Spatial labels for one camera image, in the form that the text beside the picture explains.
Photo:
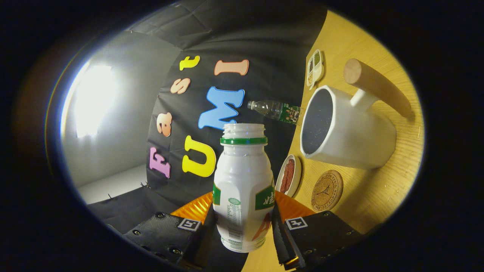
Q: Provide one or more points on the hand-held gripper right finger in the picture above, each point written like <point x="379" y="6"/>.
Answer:
<point x="321" y="234"/>

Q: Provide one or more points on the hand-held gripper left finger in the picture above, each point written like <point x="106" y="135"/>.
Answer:
<point x="166" y="234"/>

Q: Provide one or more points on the round cork coaster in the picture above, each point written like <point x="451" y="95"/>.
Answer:
<point x="327" y="190"/>

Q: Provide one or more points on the white juice bottle green label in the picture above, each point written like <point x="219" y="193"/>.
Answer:
<point x="242" y="177"/>

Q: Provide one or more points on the clear plastic water bottle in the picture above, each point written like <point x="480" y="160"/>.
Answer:
<point x="276" y="110"/>

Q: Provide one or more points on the round white plate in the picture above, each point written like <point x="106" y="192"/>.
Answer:
<point x="296" y="173"/>

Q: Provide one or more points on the red meat slices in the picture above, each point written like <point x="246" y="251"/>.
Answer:
<point x="287" y="175"/>

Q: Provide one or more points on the wooden table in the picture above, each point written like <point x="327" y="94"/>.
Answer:
<point x="378" y="192"/>

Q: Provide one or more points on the ceiling light panel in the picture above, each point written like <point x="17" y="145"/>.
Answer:
<point x="94" y="98"/>

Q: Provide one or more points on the white divided dish with beans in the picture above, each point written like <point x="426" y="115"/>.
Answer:
<point x="320" y="71"/>

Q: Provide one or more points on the black backdrop cloth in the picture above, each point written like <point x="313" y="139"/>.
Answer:
<point x="242" y="41"/>

